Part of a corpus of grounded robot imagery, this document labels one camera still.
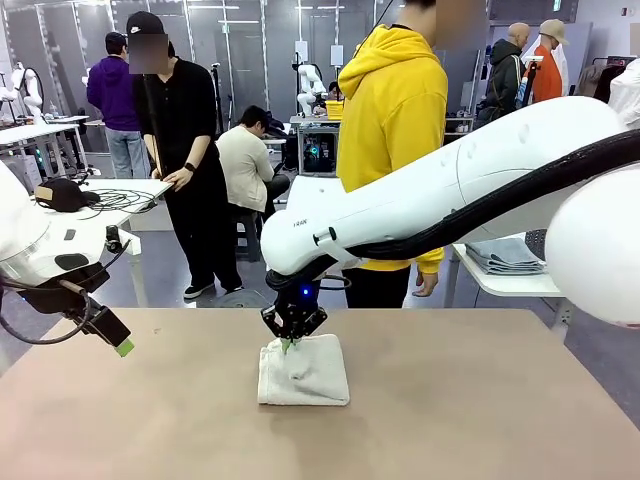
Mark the bald mannequin in dark jacket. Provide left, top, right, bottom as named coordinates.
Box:
left=474, top=22, right=532, bottom=129

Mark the person in black with cap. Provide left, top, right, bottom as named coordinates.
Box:
left=124, top=10, right=245, bottom=300

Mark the dark clothes pile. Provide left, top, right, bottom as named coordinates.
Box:
left=264, top=112, right=291, bottom=136

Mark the person's right hand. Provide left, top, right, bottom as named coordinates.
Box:
left=413, top=269, right=441, bottom=299

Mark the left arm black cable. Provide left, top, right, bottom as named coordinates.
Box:
left=0, top=239, right=134, bottom=346

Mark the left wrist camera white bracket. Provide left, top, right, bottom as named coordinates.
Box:
left=104, top=224, right=143, bottom=257

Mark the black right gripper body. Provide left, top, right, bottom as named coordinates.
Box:
left=272, top=283, right=321, bottom=337

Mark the black cap with tan patch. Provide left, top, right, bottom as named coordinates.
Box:
left=34, top=178, right=101, bottom=214

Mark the person's right forearm yellow sleeve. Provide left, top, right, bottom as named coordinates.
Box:
left=417, top=248, right=446, bottom=275

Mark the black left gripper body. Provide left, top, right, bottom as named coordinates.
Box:
left=22, top=263, right=112, bottom=335

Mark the grey plastic stool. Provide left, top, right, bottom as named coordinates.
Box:
left=230, top=209, right=264, bottom=263

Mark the mannequin in orange jacket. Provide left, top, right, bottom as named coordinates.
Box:
left=519, top=18, right=571, bottom=104

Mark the seated person in cream cardigan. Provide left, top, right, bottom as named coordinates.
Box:
left=215, top=104, right=292, bottom=221

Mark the grey plastic mesh basket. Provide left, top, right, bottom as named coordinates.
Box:
left=524, top=228, right=549, bottom=261

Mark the white height-adjustable table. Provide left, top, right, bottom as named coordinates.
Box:
left=27, top=178, right=176, bottom=307
left=444, top=242, right=574, bottom=341

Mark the right arm black cable sleeve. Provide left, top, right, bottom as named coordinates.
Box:
left=344, top=132, right=640, bottom=262

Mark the mannequin in orange trousers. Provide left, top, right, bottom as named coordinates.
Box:
left=607, top=59, right=640, bottom=131

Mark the black cable bundle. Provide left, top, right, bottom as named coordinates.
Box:
left=74, top=187, right=159, bottom=221

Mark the white background desk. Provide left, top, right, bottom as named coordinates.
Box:
left=0, top=122, right=91, bottom=179

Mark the black camera tripod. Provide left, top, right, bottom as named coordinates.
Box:
left=210, top=63, right=226, bottom=136

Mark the white terry towel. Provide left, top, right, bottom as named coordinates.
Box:
left=257, top=333, right=351, bottom=407

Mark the blue grey towel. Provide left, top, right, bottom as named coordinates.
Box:
left=464, top=237, right=546, bottom=276

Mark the computer tower with coloured lights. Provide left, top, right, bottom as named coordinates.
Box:
left=302, top=135, right=337, bottom=174

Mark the person in yellow hoodie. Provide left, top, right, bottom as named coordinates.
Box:
left=337, top=0, right=450, bottom=309

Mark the clothes rack with coats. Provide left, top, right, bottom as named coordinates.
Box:
left=574, top=57, right=626, bottom=99

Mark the grey metal workbench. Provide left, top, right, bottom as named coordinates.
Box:
left=289, top=114, right=346, bottom=176

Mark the person in purple hoodie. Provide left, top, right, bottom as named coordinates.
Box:
left=85, top=31, right=151, bottom=180

